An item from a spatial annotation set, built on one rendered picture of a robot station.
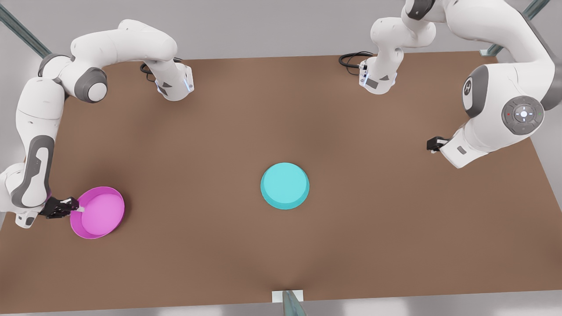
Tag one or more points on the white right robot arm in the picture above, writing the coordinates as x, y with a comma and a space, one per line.
39, 114

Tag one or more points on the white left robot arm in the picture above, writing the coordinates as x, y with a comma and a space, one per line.
496, 87

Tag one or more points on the silver frame post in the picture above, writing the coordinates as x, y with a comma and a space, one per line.
513, 30
291, 303
22, 31

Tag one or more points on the blue plate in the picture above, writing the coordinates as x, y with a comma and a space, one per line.
285, 185

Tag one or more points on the pink plate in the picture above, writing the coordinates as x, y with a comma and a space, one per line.
99, 213

